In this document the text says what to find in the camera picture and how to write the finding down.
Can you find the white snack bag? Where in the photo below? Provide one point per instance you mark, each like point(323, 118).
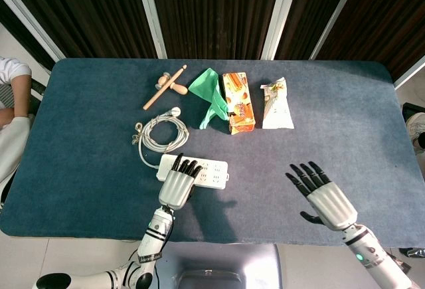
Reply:
point(277, 109)

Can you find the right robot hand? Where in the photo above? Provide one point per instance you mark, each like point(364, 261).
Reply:
point(332, 206)

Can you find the white power strip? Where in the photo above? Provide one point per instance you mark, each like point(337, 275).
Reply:
point(214, 174)

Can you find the silver robot torso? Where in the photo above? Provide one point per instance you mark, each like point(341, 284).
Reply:
point(219, 259)

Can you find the dark folding screen panel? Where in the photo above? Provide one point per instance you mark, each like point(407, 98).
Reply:
point(315, 10)
point(216, 13)
point(93, 13)
point(388, 16)

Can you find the white sneaker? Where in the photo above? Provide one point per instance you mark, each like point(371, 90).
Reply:
point(416, 129)

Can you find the orange biscuit box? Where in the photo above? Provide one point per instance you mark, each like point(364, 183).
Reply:
point(240, 109)

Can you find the wooden roller massager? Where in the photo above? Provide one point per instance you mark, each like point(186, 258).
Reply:
point(179, 88)

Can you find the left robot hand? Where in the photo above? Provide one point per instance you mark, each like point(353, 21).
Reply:
point(176, 189)

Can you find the green cloth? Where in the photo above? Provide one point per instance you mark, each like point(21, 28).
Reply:
point(206, 84)

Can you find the person white clothing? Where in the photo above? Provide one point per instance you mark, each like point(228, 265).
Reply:
point(11, 146)

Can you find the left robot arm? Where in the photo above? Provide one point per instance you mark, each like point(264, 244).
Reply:
point(152, 242)

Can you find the wooden drumstick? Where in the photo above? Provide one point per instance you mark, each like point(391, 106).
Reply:
point(162, 89)

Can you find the person bare forearm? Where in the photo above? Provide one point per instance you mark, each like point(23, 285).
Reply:
point(21, 96)

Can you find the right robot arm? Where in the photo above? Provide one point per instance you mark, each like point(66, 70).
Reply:
point(375, 255)

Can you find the blue table mat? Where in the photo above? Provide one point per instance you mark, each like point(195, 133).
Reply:
point(83, 136)

